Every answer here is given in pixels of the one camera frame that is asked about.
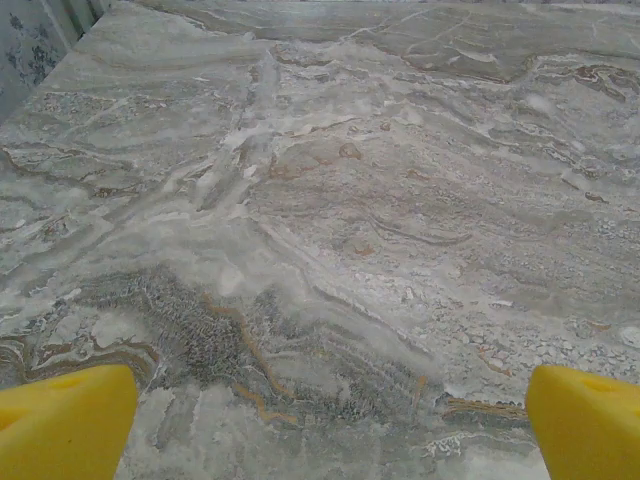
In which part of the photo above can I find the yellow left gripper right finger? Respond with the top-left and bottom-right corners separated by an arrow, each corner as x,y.
525,364 -> 640,480

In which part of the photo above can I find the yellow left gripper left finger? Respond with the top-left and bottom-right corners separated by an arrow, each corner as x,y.
0,363 -> 139,480

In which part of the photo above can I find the aluminium corner post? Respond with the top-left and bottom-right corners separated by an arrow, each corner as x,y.
49,0 -> 112,51

